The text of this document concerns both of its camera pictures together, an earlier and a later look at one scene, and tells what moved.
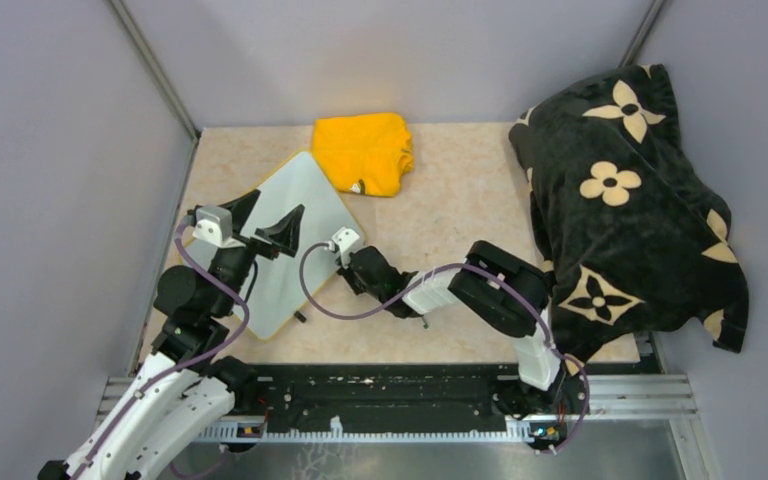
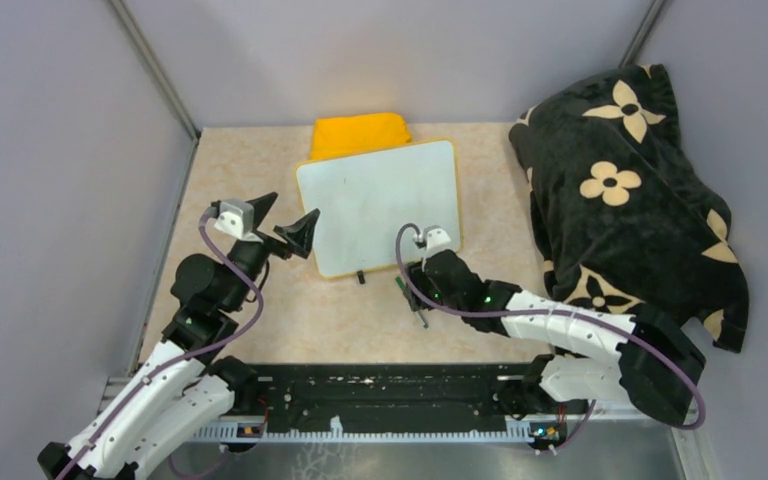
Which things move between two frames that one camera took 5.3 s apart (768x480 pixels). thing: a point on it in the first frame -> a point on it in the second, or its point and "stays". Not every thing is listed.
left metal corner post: [158, 71] stays
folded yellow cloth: [375, 148] stays
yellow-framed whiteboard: [275, 285] -> [365, 197]
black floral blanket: [638, 236] stays
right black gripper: [348, 273] -> [418, 278]
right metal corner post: [641, 33] stays
